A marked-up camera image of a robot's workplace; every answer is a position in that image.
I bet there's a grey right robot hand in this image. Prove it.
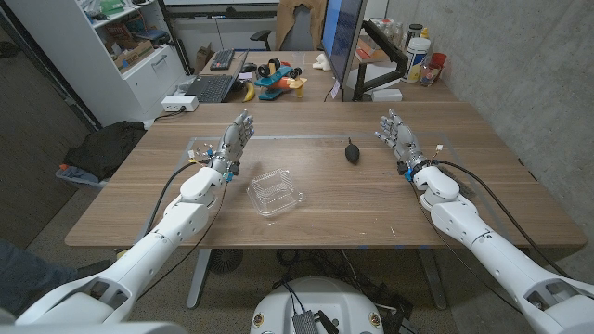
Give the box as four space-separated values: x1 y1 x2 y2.
374 109 431 174

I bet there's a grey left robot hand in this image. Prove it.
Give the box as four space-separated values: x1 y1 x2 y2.
211 109 255 175

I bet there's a black rubber air blower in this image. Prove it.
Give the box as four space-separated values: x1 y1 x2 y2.
344 137 361 164

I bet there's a clear plastic clamshell container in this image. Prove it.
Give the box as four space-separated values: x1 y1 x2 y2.
245 168 305 218

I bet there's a small white box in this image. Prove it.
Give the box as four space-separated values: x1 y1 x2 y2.
370 88 404 103

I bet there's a black laptop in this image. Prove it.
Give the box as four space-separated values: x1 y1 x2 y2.
185 49 250 104

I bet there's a white power strip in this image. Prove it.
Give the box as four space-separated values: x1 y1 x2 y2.
161 95 200 113

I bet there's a clear glass jar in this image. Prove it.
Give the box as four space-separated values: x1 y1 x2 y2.
420 62 440 88

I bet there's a colourful toy airplane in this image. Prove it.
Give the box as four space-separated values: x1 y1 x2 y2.
253 58 308 101

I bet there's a white plastic canister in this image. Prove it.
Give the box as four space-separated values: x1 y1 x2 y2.
402 36 432 84

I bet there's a black keyboard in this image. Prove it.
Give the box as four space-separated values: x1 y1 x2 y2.
209 48 237 71

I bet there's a red cup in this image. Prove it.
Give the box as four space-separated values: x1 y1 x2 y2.
429 52 448 80

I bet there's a small cardboard box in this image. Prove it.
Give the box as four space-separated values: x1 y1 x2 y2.
194 43 215 73

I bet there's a black-lid bottle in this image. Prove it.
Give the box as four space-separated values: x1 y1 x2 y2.
406 23 424 47

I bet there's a white figurine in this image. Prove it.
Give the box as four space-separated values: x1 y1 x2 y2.
311 52 331 72

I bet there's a round black floor fan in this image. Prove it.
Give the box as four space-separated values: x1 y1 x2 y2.
208 249 244 276

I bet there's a large computer monitor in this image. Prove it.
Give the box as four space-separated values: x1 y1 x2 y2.
321 0 368 89

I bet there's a grey office chair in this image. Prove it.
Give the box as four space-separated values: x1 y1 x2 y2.
250 0 329 52

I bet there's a black bag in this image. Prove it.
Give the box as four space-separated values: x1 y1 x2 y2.
63 120 148 182

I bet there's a cardboard box in shelf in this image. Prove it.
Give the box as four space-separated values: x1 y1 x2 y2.
113 39 155 71

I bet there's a brown jacket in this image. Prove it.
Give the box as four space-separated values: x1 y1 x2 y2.
275 0 329 51

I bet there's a white shelf cabinet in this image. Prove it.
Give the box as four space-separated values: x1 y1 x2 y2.
4 0 187 127

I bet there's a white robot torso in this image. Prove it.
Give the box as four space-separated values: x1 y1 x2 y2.
250 276 385 334

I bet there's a person leg in jeans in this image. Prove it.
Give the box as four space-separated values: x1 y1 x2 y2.
0 238 112 316

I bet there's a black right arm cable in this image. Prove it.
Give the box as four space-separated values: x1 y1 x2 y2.
431 159 572 279

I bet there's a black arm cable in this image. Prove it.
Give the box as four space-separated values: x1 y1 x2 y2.
138 160 214 242
431 159 572 279

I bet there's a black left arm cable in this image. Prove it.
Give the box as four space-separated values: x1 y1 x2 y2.
138 160 214 242

